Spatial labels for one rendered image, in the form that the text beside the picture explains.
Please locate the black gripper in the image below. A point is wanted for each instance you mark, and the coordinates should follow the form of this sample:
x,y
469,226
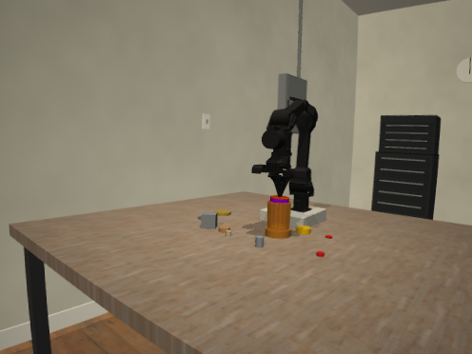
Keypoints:
x,y
279,180

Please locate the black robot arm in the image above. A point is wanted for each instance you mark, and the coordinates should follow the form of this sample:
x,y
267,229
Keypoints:
x,y
280,138

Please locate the grey cylinder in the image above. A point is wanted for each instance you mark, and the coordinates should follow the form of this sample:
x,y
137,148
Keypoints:
x,y
259,242

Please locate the yellow round disc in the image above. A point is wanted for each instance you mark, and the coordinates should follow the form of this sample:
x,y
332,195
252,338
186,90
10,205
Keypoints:
x,y
223,212

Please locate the short yellow cylinder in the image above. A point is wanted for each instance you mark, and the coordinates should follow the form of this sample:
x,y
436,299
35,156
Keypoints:
x,y
304,230

